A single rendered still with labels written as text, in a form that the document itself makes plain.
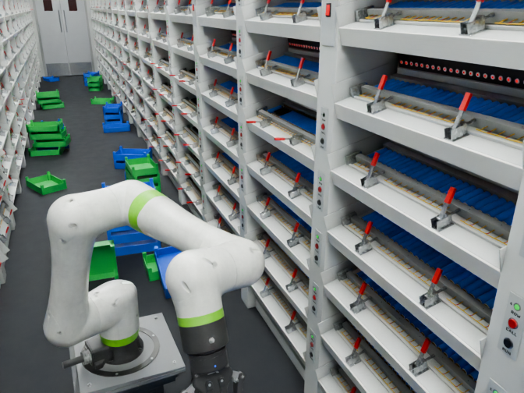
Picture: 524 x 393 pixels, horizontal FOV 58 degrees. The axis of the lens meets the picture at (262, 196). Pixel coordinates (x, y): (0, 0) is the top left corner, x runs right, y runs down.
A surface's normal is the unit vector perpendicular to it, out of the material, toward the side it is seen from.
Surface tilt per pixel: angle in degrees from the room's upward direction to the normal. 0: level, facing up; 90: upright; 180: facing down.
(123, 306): 89
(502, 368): 90
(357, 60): 90
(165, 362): 2
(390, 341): 16
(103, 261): 90
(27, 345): 0
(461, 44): 106
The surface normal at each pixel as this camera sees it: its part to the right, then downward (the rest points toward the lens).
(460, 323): -0.25, -0.85
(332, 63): -0.93, 0.14
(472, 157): -0.89, 0.39
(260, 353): 0.00, -0.93
